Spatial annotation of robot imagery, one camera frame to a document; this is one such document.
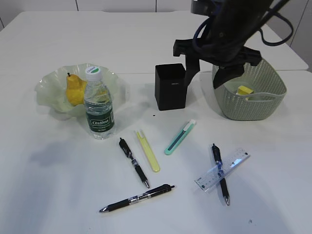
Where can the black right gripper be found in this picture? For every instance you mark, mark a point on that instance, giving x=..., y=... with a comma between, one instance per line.
x=220, y=39

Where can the yellow waste paper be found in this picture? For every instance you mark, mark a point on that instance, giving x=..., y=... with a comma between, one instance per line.
x=243, y=90

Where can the mint green utility knife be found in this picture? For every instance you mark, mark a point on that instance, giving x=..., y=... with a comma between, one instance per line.
x=180, y=137

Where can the clear water bottle green label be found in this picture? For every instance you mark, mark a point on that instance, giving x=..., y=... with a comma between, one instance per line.
x=98, y=104

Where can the yellow pear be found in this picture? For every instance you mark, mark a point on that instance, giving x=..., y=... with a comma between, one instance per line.
x=75, y=89

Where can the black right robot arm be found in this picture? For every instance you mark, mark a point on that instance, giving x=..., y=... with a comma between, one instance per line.
x=220, y=40

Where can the black square pen holder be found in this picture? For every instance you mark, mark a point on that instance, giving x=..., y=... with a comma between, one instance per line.
x=170, y=91

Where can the green woven plastic basket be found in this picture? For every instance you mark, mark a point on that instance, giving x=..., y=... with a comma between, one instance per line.
x=269, y=91

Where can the black pen under ruler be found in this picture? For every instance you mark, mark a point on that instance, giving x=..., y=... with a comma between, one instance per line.
x=218, y=162

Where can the yellow highlighter pen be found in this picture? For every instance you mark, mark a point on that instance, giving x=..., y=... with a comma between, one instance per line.
x=147, y=151

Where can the clear plastic ruler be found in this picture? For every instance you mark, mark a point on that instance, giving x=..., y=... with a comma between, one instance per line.
x=210, y=178

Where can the black pen beside highlighter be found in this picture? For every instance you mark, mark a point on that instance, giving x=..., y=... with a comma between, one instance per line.
x=125, y=148

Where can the black pen lying near front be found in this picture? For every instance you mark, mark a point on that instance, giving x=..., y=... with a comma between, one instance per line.
x=138, y=198

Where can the pale green wavy glass plate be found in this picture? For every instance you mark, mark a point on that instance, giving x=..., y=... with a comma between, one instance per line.
x=61, y=91

